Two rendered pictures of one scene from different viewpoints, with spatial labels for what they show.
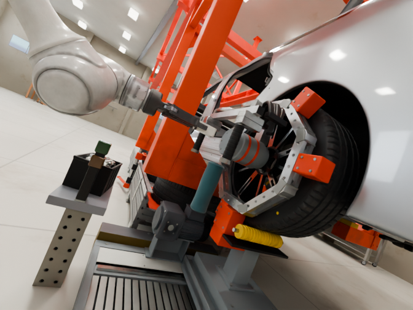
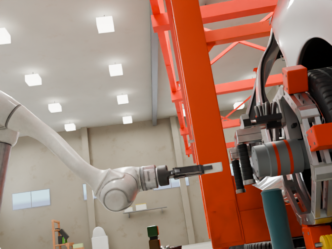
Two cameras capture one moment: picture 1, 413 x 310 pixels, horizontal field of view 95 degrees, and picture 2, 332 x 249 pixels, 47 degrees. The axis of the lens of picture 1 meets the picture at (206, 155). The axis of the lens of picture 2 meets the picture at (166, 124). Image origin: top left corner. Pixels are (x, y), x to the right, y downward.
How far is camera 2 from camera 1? 0.84 m
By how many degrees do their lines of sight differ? 30
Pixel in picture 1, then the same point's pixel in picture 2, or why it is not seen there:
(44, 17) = (93, 173)
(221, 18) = (191, 47)
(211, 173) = (269, 203)
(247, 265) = not seen: outside the picture
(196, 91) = (212, 129)
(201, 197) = (275, 234)
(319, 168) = (317, 137)
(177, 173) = (251, 230)
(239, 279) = not seen: outside the picture
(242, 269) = not seen: outside the picture
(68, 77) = (114, 191)
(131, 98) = (147, 182)
